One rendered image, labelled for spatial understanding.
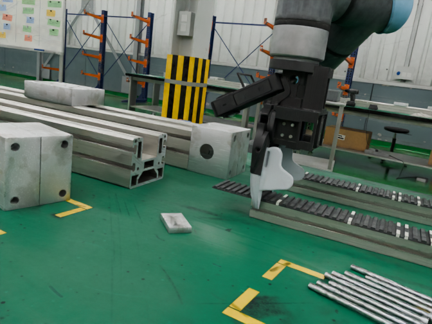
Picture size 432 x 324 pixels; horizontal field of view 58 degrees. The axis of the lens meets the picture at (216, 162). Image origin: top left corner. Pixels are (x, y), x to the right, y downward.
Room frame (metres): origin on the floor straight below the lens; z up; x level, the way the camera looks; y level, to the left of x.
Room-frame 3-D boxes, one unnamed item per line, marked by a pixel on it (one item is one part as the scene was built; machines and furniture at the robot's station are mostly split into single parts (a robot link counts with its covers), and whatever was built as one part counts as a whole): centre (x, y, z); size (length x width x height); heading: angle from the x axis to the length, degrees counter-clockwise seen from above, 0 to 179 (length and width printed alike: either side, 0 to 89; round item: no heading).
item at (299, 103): (0.56, -0.10, 0.95); 0.09 x 0.08 x 0.12; 66
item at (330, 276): (0.36, -0.17, 0.78); 0.11 x 0.01 x 0.01; 47
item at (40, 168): (0.54, 0.26, 0.83); 0.11 x 0.10 x 0.10; 141
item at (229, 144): (0.82, -0.01, 0.83); 0.12 x 0.09 x 0.10; 156
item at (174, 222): (0.49, 0.04, 0.78); 0.05 x 0.03 x 0.01; 22
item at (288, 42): (0.57, -0.09, 1.03); 0.08 x 0.08 x 0.05
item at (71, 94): (1.00, 0.40, 0.87); 0.16 x 0.11 x 0.07; 66
